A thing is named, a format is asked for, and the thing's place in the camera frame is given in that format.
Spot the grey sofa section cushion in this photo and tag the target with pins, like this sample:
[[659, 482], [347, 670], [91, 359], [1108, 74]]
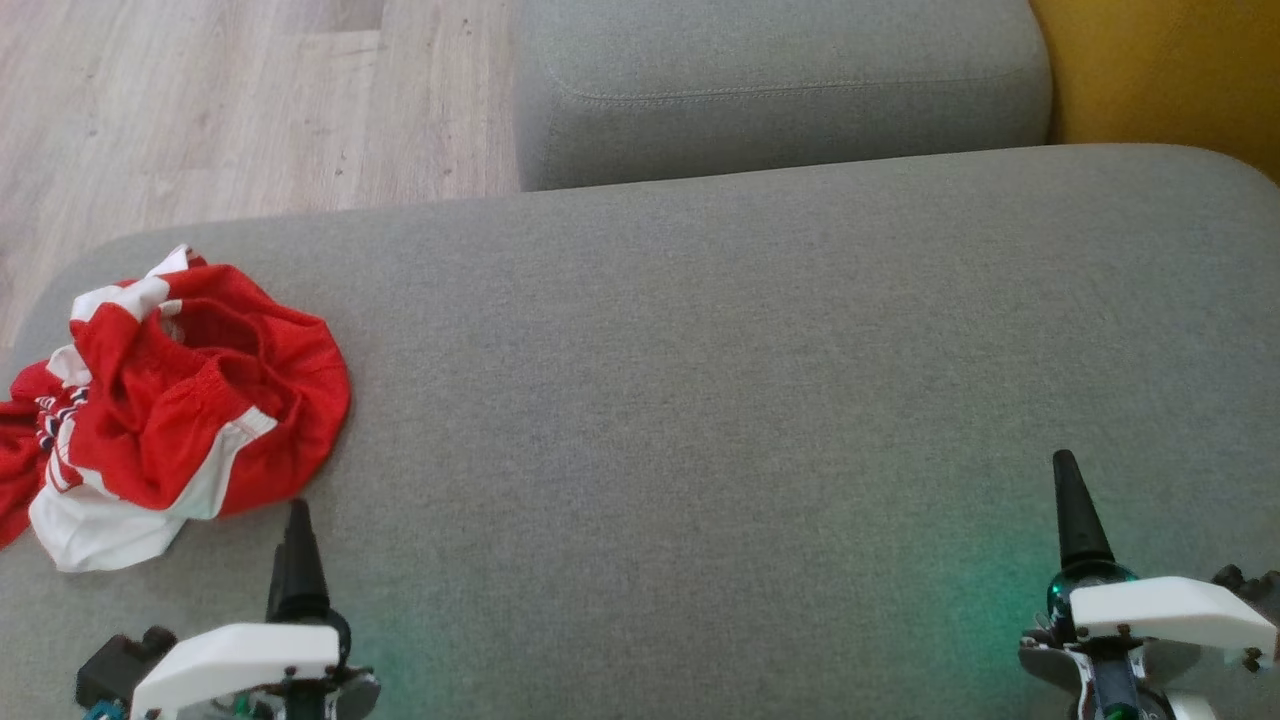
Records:
[[780, 90]]

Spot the red shorts white trim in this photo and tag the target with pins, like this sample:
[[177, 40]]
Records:
[[270, 380]]

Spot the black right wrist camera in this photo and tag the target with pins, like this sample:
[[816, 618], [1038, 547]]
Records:
[[1245, 585]]

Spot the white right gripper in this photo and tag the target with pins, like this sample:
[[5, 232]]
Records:
[[1170, 605]]

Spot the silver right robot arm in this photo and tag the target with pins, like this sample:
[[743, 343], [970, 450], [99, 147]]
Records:
[[1110, 685]]

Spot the mustard yellow upholstered furniture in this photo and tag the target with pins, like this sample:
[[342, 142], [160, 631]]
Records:
[[1170, 70]]

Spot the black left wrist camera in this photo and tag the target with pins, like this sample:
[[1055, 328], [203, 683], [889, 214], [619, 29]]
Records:
[[120, 665]]

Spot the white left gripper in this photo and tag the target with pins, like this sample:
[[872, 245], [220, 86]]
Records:
[[240, 650]]

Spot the grey fabric sofa seat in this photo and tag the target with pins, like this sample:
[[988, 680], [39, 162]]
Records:
[[700, 400]]

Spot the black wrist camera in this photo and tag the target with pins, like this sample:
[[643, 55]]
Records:
[[120, 665], [1245, 585]]

